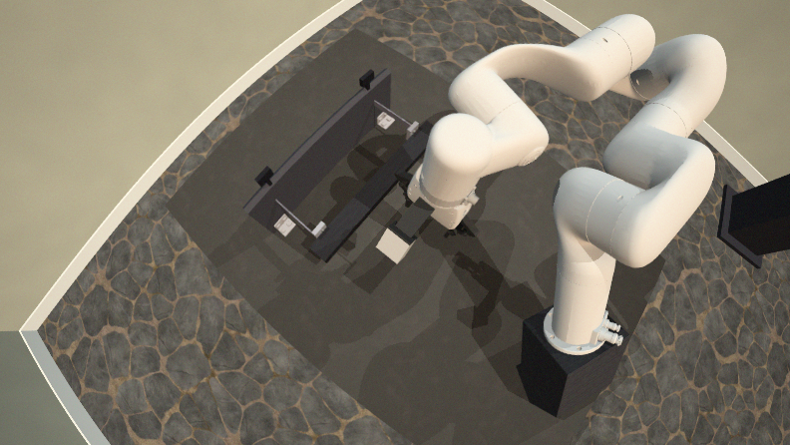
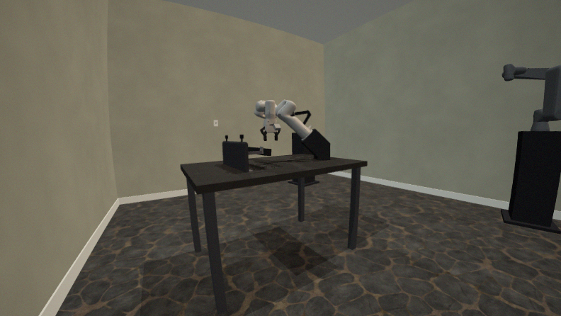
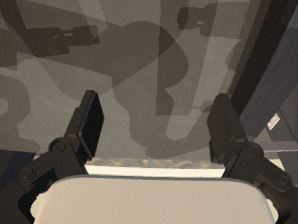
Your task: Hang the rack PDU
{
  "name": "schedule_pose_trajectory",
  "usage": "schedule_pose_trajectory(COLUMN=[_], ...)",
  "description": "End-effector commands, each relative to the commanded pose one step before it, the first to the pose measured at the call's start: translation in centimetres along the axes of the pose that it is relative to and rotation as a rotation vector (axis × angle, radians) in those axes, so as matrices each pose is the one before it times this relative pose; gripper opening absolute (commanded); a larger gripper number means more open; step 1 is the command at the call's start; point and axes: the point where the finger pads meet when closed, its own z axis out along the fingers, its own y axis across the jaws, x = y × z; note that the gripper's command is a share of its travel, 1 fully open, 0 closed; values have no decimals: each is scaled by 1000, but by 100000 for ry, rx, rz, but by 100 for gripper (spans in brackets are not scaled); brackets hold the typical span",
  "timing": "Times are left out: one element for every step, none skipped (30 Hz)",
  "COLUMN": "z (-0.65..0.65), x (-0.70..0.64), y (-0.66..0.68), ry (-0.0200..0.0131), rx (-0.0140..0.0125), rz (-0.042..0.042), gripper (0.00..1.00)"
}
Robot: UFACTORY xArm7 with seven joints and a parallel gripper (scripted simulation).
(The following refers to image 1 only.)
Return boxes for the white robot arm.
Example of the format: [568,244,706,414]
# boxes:
[419,14,727,355]

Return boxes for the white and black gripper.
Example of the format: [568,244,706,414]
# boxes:
[395,163,479,237]

